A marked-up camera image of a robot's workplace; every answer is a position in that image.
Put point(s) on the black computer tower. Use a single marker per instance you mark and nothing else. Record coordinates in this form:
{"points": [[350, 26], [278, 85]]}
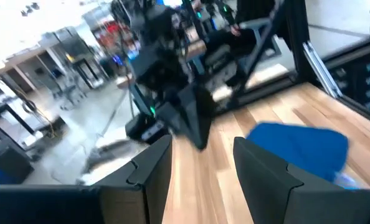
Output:
{"points": [[7, 165]]}

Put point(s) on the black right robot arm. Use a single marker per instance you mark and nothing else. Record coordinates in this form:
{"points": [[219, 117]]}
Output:
{"points": [[154, 31]]}

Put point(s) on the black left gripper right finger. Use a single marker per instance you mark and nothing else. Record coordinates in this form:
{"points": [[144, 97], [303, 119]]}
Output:
{"points": [[297, 202]]}

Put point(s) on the person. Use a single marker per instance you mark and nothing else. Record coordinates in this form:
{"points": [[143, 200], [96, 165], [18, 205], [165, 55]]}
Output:
{"points": [[235, 30]]}

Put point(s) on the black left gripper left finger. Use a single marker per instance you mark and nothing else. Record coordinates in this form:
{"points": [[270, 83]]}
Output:
{"points": [[63, 205]]}

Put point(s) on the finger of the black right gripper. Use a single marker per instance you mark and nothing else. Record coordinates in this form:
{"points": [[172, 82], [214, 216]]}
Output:
{"points": [[194, 124], [141, 127]]}

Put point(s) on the black box with blue labels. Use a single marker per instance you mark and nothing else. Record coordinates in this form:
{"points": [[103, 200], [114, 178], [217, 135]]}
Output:
{"points": [[359, 77]]}

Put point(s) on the silver aluminium bracket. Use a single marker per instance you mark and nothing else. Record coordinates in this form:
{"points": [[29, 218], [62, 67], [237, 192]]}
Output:
{"points": [[322, 70]]}

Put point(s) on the wooden shelf unit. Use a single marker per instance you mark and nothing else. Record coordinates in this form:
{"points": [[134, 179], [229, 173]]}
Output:
{"points": [[26, 71]]}

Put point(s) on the dark blue cloth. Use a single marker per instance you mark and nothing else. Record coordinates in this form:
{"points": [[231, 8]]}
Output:
{"points": [[297, 146]]}

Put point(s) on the red parts shelf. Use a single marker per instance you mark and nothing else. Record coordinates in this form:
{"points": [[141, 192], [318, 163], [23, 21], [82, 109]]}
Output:
{"points": [[113, 29]]}

